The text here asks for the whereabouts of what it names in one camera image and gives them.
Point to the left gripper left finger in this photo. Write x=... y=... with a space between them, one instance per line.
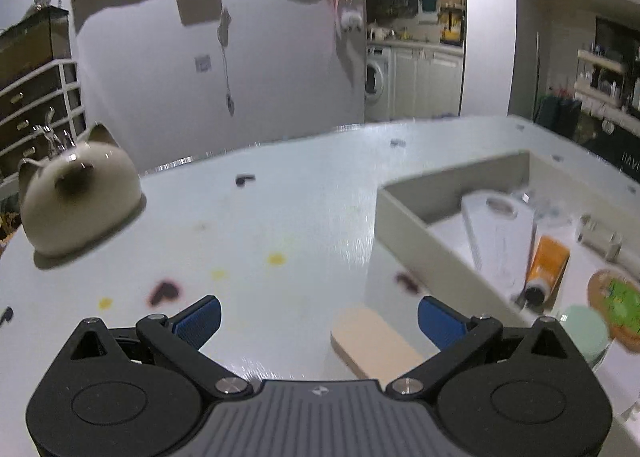
x=176 y=341

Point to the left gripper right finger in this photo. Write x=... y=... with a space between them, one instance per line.
x=463 y=342

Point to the white shallow cardboard box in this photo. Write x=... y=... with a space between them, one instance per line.
x=419 y=221

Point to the orange cream tube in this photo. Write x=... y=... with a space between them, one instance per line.
x=546 y=271

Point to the mint green round case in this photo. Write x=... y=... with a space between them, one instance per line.
x=587 y=330

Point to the beige wooden block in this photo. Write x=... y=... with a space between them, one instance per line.
x=370 y=348

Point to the clear plastic blister pack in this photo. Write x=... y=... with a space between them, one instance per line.
x=549 y=213

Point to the cream cat-shaped ceramic pot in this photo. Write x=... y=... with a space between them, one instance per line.
x=78 y=194

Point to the white kitchen cabinets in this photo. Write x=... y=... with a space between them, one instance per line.
x=427 y=81

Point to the white drawer cabinet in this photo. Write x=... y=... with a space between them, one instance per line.
x=50 y=95

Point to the white washing machine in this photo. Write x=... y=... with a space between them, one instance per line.
x=377 y=84

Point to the glass aquarium tank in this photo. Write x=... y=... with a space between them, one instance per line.
x=33 y=42

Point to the white plush sheep toy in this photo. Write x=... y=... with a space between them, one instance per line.
x=351 y=21

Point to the white wall socket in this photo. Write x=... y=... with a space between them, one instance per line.
x=203 y=63

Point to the white wall shelf with bottles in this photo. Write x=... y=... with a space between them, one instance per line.
x=606 y=86

